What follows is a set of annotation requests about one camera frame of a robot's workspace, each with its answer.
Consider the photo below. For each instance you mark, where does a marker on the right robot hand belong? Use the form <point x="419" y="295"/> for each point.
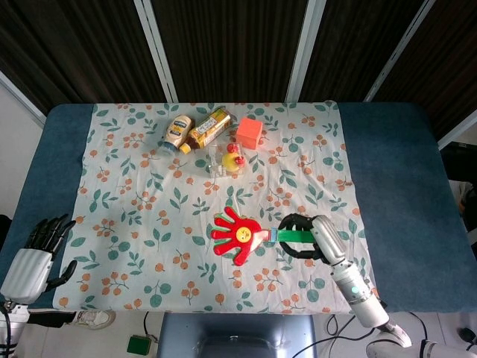
<point x="326" y="235"/>

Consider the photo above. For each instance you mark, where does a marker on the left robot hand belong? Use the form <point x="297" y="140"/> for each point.
<point x="28" y="268"/>

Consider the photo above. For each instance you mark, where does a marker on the red hand clapper toy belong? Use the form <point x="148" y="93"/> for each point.
<point x="242" y="235"/>

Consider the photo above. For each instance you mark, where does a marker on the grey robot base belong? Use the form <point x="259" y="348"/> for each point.
<point x="238" y="335"/>

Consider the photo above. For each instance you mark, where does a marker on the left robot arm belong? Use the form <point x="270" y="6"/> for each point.
<point x="8" y="330"/>

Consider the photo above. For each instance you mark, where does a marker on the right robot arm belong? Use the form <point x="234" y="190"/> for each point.
<point x="357" y="294"/>

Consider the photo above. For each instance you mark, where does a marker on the white sneaker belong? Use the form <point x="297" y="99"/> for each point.
<point x="95" y="320"/>

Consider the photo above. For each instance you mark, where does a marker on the blue table cover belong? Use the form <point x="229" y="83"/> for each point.
<point x="391" y="168"/>

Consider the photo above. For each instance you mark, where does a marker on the small red toy piece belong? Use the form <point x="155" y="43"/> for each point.
<point x="239" y="160"/>

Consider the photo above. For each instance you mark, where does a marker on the yellow ball toy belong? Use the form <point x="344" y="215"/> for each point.
<point x="229" y="163"/>

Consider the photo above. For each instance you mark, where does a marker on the orange foam cube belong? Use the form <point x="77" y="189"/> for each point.
<point x="249" y="130"/>

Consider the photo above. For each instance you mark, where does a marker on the clear plastic box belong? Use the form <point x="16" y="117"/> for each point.
<point x="216" y="165"/>

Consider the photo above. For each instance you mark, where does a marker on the green floor box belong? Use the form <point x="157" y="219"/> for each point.
<point x="138" y="346"/>

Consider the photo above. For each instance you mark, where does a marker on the fruit and leaf print tablecloth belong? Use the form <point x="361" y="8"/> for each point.
<point x="149" y="209"/>

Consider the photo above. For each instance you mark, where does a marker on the brown sauce bottle yellow cap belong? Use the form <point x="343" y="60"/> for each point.
<point x="206" y="128"/>

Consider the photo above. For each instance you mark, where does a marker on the mayonnaise squeeze bottle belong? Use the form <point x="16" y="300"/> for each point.
<point x="179" y="130"/>

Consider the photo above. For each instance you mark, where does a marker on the white partition post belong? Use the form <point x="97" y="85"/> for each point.
<point x="22" y="97"/>
<point x="398" y="48"/>
<point x="458" y="130"/>
<point x="305" y="48"/>
<point x="156" y="48"/>

